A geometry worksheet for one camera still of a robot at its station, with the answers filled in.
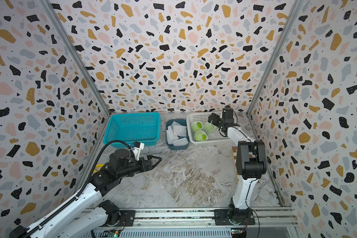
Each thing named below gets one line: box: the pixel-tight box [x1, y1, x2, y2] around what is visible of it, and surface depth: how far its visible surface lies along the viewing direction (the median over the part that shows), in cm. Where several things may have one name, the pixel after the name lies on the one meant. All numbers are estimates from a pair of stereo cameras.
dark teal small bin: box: [165, 119, 191, 151], surface depth 102 cm
